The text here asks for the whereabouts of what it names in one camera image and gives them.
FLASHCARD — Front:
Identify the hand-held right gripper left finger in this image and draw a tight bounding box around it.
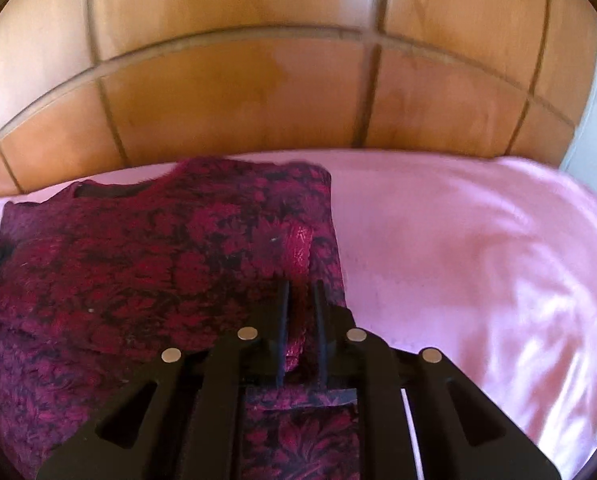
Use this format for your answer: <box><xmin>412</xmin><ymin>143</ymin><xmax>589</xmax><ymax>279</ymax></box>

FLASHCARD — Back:
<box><xmin>36</xmin><ymin>280</ymin><xmax>292</xmax><ymax>480</ymax></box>

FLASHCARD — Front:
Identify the wooden wardrobe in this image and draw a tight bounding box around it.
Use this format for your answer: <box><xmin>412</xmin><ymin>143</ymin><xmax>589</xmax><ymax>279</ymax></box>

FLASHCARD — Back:
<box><xmin>0</xmin><ymin>0</ymin><xmax>597</xmax><ymax>201</ymax></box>

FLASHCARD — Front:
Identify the dark red floral knit sweater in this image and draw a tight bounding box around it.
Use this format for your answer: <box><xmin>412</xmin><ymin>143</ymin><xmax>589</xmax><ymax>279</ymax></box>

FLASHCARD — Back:
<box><xmin>0</xmin><ymin>157</ymin><xmax>362</xmax><ymax>480</ymax></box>

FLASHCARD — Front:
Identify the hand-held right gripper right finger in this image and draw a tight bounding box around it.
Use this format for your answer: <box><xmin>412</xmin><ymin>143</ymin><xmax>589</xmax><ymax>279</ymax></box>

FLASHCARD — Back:
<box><xmin>313</xmin><ymin>280</ymin><xmax>562</xmax><ymax>480</ymax></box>

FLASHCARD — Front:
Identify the pink bedsheet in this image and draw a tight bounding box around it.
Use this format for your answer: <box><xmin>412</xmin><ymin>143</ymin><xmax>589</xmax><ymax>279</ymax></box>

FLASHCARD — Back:
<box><xmin>0</xmin><ymin>149</ymin><xmax>597</xmax><ymax>480</ymax></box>

